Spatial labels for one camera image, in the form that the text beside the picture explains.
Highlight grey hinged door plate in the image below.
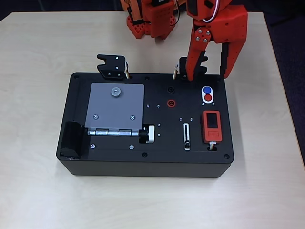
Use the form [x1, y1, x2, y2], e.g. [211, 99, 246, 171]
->
[85, 83, 145, 131]

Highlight red display module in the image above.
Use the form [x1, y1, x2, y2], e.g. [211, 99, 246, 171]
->
[201, 110, 224, 144]

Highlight blue and red buttons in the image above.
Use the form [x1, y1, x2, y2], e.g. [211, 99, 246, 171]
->
[201, 85, 215, 104]

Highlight black task board box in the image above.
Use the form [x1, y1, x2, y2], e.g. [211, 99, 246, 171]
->
[56, 71, 234, 178]

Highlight white servo cable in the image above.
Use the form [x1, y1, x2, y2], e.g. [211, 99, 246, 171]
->
[202, 0, 223, 24]

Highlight white slider track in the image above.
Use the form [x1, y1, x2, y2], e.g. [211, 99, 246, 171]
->
[183, 122, 192, 151]

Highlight silver metal hinge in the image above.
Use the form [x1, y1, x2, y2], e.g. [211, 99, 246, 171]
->
[87, 127, 140, 137]

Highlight black and silver knob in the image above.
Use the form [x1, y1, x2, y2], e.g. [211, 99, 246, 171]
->
[138, 125, 156, 144]

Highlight black rounded holder block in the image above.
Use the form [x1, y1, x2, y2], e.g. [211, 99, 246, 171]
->
[59, 121, 87, 160]

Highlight black cable wrap post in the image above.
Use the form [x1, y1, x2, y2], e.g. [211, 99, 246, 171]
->
[96, 53, 131, 81]
[172, 56, 209, 82]

